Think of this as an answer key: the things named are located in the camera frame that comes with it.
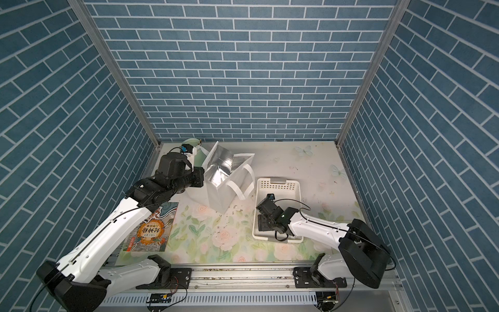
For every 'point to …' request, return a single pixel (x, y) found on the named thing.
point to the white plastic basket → (287, 194)
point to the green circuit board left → (159, 298)
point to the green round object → (191, 141)
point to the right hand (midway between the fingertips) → (266, 222)
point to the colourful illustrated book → (154, 234)
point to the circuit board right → (326, 296)
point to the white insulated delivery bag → (228, 176)
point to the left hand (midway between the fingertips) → (210, 170)
